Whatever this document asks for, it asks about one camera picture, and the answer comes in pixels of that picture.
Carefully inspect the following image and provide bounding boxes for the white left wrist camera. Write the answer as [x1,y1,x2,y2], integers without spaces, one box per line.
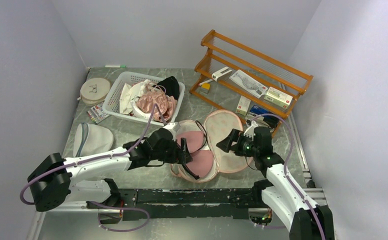
[162,122,180,135]

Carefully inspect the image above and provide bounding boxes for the dusty pink padded bra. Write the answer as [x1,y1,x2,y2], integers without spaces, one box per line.
[176,120,215,183]

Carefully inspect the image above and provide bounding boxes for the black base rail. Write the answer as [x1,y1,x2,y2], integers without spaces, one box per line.
[86,188,269,221]

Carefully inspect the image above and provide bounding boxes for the blue black stapler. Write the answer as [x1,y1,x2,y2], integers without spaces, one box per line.
[245,105,280,133]

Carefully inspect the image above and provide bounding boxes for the floral mesh laundry bag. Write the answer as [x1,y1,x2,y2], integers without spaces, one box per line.
[170,109,253,183]

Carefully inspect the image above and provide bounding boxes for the pink satin bra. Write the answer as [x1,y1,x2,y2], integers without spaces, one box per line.
[131,88,177,123]

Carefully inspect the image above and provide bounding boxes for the white green marker pen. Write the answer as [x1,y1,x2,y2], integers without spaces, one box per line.
[104,65,127,68]

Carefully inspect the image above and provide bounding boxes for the illustrated paper booklet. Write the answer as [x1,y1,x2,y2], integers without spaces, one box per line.
[229,70,268,98]

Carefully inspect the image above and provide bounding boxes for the white mesh laundry bag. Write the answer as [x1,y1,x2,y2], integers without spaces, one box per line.
[72,122,114,157]

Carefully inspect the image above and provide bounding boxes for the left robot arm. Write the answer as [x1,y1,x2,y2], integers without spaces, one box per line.
[27,127,193,212]

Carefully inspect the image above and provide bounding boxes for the small white red box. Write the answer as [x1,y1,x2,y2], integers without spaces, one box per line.
[235,96,251,116]

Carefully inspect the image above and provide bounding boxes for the crayon pack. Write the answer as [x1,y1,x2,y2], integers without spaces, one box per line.
[87,102,110,124]

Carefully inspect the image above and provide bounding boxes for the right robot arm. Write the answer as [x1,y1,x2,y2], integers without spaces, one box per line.
[216,126,335,240]

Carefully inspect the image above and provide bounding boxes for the white plastic laundry basket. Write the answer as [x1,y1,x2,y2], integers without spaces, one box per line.
[102,71,186,124]

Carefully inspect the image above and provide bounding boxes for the white label printer device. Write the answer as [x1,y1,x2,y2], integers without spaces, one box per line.
[211,66,233,82]

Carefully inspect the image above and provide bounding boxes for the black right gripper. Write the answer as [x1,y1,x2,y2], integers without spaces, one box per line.
[216,128,259,158]

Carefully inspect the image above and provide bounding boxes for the black garment in basket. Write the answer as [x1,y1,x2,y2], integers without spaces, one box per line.
[156,76,180,101]

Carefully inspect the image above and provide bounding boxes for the orange wooden shoe rack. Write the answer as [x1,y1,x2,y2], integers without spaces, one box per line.
[189,29,313,120]

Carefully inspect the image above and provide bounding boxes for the white green staples box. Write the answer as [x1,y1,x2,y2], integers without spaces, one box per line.
[264,87,293,109]

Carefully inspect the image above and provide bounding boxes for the white garment in basket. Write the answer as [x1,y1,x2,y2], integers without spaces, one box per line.
[119,79,152,115]

